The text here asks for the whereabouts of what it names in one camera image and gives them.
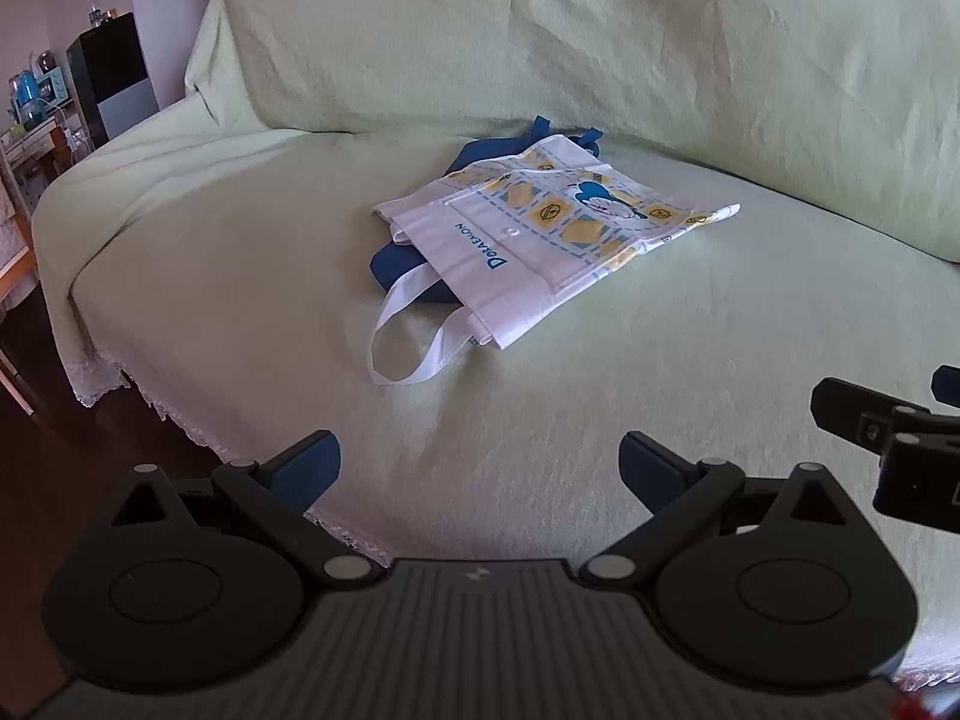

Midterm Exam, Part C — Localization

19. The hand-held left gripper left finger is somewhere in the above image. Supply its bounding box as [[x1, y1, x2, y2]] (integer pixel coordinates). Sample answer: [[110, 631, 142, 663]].
[[111, 430, 391, 590]]

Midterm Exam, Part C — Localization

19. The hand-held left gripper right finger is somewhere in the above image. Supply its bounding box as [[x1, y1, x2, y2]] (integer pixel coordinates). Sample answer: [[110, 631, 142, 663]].
[[577, 431, 848, 587]]

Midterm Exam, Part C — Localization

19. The blue shopping bag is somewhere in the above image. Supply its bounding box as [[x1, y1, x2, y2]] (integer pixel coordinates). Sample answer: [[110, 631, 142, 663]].
[[367, 116, 605, 308]]

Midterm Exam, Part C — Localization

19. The white cartoon print shopping bag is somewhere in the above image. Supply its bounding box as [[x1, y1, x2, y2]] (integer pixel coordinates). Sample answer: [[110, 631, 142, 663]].
[[367, 133, 742, 387]]

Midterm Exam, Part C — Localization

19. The light green sofa cover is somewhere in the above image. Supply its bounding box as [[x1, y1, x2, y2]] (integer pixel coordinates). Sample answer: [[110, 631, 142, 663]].
[[31, 0, 960, 691]]

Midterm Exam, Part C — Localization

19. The white kitchen cart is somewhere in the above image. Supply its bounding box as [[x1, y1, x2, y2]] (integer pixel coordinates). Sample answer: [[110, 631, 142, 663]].
[[0, 109, 85, 220]]

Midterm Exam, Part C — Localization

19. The black cabinet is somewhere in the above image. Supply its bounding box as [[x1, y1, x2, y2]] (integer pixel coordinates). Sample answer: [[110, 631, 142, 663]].
[[66, 13, 155, 149]]

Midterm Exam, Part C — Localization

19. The light blue small oven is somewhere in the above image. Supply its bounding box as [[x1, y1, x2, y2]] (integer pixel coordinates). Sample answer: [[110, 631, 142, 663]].
[[34, 67, 76, 110]]

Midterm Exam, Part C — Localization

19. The blue water jug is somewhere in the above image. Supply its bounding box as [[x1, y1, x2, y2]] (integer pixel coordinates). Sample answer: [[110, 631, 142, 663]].
[[9, 71, 43, 125]]

